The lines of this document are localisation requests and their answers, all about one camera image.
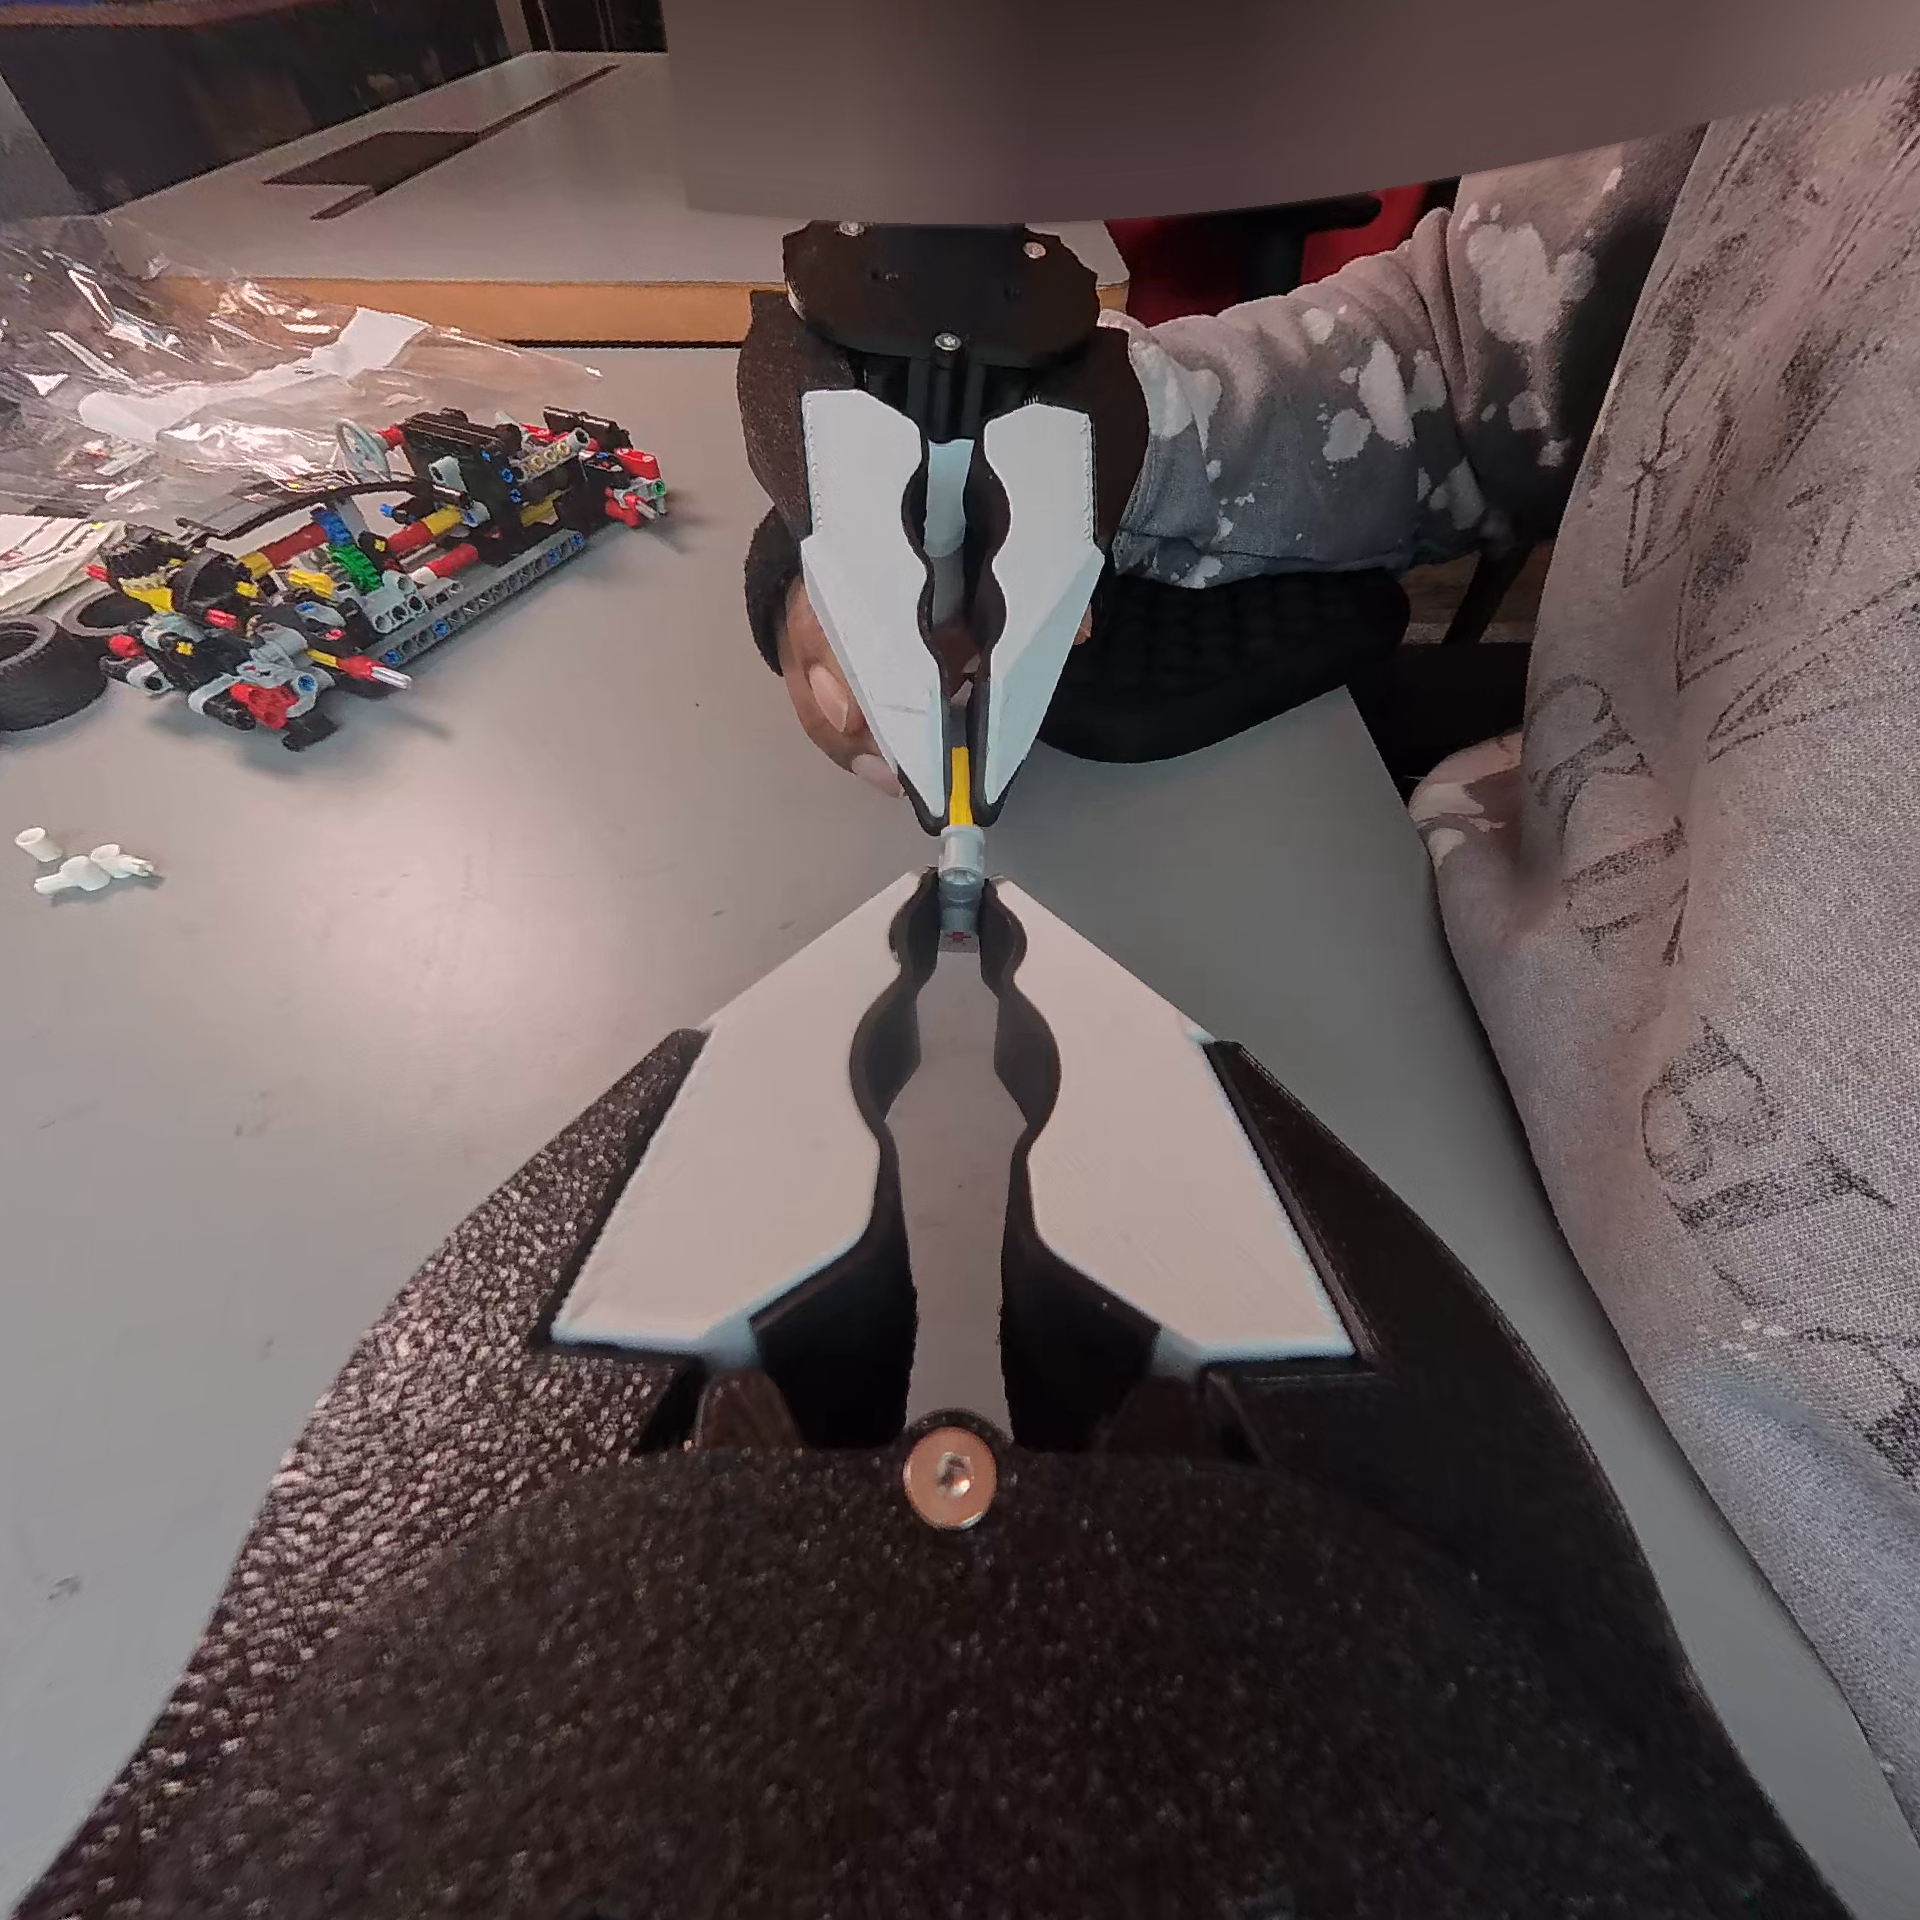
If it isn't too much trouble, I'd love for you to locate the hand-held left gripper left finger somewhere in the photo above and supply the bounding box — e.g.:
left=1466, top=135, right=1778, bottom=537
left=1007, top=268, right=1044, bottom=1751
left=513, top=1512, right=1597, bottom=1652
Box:
left=552, top=869, right=939, bottom=1454

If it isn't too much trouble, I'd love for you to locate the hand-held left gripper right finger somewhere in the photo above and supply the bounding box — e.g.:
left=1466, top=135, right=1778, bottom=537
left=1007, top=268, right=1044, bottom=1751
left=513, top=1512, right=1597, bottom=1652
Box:
left=975, top=876, right=1360, bottom=1454

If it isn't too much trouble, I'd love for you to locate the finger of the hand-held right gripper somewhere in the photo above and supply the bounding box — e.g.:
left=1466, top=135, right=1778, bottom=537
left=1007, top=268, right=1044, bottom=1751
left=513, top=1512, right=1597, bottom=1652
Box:
left=799, top=390, right=950, bottom=825
left=967, top=404, right=1106, bottom=834

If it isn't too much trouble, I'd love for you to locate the person's right forearm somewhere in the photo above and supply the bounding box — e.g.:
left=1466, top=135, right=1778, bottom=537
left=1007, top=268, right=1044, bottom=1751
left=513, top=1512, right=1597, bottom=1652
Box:
left=1109, top=127, right=1713, bottom=587

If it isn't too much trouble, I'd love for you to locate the grey desk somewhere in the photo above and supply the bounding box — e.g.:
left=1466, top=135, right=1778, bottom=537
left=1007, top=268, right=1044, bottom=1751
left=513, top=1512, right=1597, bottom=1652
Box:
left=0, top=343, right=1920, bottom=1920

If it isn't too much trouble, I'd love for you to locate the person's right hand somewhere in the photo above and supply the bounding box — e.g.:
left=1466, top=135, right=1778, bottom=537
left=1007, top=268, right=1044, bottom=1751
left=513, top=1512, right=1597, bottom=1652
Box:
left=779, top=577, right=904, bottom=796

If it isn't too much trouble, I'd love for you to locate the grey table with wooden edge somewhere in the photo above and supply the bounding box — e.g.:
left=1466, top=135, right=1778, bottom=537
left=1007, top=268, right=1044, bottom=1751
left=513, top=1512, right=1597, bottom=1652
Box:
left=120, top=53, right=1129, bottom=347

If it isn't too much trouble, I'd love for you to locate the brick-built toy car chassis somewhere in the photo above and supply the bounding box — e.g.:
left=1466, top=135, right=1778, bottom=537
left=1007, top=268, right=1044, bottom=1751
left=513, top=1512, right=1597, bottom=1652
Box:
left=86, top=406, right=671, bottom=752

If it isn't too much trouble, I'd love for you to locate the red plastic tote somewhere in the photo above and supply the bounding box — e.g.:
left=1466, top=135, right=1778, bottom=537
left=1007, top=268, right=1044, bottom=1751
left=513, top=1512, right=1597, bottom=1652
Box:
left=1109, top=180, right=1465, bottom=324

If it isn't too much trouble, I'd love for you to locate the clear plastic bag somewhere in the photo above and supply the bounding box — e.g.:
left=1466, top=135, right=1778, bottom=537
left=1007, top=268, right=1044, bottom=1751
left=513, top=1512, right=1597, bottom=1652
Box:
left=0, top=209, right=601, bottom=519

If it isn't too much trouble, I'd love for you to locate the sticker sheet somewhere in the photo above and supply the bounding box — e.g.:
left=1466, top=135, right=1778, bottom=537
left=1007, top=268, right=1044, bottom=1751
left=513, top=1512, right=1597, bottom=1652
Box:
left=0, top=516, right=129, bottom=605

